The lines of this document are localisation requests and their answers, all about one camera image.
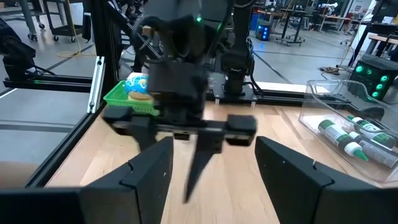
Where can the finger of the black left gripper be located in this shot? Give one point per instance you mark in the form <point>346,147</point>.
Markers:
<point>202,155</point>
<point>145,138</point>

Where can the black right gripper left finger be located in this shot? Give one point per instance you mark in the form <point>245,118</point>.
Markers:
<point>140,186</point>

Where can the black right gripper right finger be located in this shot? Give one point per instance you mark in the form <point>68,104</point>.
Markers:
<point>298,186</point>

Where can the tan toy donut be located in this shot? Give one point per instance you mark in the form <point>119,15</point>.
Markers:
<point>140,97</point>

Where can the blue frosted toy donut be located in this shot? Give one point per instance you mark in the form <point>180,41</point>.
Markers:
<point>135,84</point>

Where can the green capped white tube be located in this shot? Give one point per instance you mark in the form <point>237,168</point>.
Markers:
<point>337,135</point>

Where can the dark teal ink bottle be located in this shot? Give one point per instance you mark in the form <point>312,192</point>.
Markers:
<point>377,153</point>

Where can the green ink bottle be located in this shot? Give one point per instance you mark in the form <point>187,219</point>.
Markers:
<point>371,129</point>

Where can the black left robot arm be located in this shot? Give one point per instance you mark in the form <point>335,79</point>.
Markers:
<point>239,62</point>

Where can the green plastic basket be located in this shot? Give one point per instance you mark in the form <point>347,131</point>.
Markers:
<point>118,98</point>

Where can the silver aluminium bar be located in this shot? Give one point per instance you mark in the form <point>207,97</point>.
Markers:
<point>96,84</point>

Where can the clear plastic bin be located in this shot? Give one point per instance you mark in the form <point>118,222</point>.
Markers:
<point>326,99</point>

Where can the computer tower with blue lights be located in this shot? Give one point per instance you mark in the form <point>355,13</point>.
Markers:
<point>263,31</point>

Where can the wheeled cart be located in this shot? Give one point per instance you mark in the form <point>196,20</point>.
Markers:
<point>63,29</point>

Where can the computer tower with green lights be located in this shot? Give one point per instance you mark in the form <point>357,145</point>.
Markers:
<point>373,77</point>

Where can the background work table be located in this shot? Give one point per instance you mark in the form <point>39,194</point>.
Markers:
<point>292,14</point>

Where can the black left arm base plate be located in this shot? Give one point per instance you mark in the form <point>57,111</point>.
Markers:
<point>217,93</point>

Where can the black aluminium table frame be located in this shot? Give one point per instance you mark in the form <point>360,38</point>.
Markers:
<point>102,46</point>

